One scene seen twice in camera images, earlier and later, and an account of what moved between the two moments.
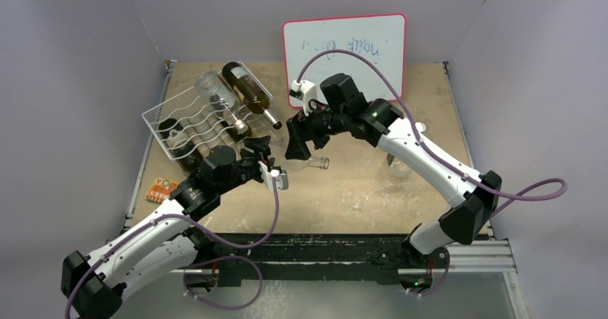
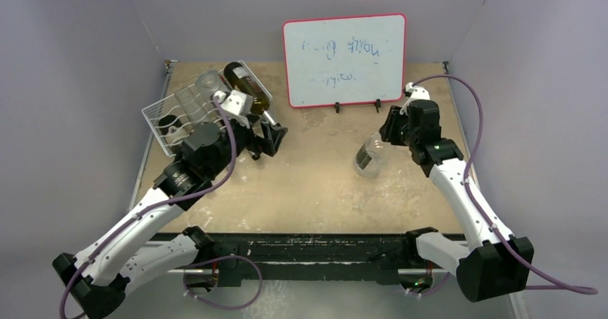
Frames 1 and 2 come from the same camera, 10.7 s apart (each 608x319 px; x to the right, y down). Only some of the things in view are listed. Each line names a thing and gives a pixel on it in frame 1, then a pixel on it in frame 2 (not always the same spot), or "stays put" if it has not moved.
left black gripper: (261, 148) -> (259, 144)
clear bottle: (396, 167) -> (368, 158)
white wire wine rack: (228, 110) stays put
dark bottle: (249, 92) stays put
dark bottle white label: (186, 151) stays put
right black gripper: (300, 130) -> (393, 127)
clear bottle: (294, 165) -> (193, 105)
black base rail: (366, 259) stays put
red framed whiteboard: (378, 39) stays put
